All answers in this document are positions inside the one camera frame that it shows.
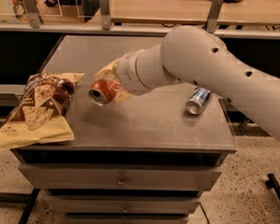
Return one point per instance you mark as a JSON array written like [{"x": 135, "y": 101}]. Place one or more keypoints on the black bar at left floor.
[{"x": 28, "y": 207}]

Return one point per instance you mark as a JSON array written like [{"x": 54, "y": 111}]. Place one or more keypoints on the top cabinet drawer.
[{"x": 83, "y": 176}]

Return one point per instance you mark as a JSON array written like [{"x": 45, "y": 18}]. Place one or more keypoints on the bottom cabinet drawer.
[{"x": 124, "y": 219}]

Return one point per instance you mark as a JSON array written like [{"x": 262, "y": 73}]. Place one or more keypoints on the wooden background counter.
[{"x": 245, "y": 12}]

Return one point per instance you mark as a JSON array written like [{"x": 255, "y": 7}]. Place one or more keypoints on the red coke can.
[{"x": 104, "y": 91}]

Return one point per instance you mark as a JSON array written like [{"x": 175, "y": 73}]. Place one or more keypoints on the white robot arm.
[{"x": 190, "y": 54}]

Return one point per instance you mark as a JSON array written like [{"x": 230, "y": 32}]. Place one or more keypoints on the brown chip bag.
[{"x": 39, "y": 116}]

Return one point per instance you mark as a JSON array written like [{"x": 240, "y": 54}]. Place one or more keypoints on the black metal floor leg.
[{"x": 272, "y": 183}]

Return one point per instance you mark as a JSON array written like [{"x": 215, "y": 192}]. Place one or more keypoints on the grey drawer cabinet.
[{"x": 149, "y": 131}]

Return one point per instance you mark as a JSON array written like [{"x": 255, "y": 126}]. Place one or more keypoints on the cabinet drawer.
[
  {"x": 124, "y": 204},
  {"x": 83, "y": 176},
  {"x": 124, "y": 219}
]

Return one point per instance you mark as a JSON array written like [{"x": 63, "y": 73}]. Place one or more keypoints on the blue silver energy drink can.
[{"x": 196, "y": 103}]

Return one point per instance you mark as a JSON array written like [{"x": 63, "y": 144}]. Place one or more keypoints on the middle cabinet drawer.
[{"x": 124, "y": 204}]

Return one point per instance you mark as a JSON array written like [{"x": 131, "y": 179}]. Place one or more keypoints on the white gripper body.
[{"x": 127, "y": 74}]

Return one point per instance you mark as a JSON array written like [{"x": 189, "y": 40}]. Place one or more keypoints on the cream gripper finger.
[
  {"x": 122, "y": 95},
  {"x": 108, "y": 72}
]

